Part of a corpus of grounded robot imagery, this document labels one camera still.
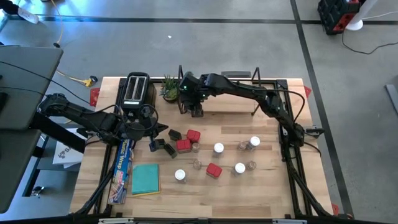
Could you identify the black metal rig frame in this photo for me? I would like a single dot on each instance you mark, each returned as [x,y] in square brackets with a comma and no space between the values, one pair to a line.
[282,83]

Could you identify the teal cleaning cloth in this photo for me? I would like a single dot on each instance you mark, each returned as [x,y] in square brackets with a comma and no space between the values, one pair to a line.
[144,179]

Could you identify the succulent plant in black pot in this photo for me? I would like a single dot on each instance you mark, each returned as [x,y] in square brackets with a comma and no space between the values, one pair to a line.
[170,93]

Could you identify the black and red tool case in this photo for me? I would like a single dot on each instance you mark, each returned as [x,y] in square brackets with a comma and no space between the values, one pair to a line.
[334,12]

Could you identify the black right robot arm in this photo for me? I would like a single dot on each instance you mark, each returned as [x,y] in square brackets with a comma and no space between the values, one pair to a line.
[242,90]

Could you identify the person's foot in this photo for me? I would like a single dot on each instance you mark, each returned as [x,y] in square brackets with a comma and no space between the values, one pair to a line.
[28,15]

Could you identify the small black plastic box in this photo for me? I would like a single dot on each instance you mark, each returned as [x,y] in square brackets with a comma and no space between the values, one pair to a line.
[170,151]
[174,134]
[160,144]

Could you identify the black two-slot toaster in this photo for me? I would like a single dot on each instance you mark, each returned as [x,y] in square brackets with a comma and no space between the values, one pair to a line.
[136,87]

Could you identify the grey desk panel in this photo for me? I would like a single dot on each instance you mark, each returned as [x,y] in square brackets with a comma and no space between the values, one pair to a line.
[28,87]
[15,168]

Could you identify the silver mounting plate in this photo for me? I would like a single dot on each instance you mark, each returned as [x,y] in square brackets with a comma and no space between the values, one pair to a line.
[283,130]

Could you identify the wooden shelf with black frame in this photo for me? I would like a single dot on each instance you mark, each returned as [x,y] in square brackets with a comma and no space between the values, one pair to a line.
[230,104]

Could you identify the white printed paper sheet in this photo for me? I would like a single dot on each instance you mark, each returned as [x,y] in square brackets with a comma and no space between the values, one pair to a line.
[66,155]

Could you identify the silver metal caster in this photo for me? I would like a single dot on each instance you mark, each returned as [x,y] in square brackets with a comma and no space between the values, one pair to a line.
[37,191]

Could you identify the black desk support beam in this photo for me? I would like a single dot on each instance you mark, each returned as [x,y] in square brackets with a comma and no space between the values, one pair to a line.
[59,135]

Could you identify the white pedestal stand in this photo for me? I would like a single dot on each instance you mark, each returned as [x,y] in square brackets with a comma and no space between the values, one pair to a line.
[354,25]

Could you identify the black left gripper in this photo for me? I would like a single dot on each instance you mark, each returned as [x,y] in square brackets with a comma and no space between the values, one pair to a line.
[149,130]

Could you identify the white lid spice jar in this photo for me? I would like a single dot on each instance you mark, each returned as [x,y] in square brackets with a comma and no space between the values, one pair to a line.
[239,167]
[179,174]
[255,141]
[219,147]

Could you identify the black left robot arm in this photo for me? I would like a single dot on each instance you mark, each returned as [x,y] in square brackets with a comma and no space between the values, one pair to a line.
[87,116]

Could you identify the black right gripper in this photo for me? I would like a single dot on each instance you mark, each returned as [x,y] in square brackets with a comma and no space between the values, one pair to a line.
[191,90]

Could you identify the blue plastic wrap box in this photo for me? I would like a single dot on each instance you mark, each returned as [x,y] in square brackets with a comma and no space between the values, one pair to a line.
[122,174]

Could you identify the red lid spice tin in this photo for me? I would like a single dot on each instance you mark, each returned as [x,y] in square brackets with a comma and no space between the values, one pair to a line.
[193,135]
[214,170]
[183,145]

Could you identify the silver metal bracket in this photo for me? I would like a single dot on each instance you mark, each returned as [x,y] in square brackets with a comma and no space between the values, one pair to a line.
[289,221]
[115,221]

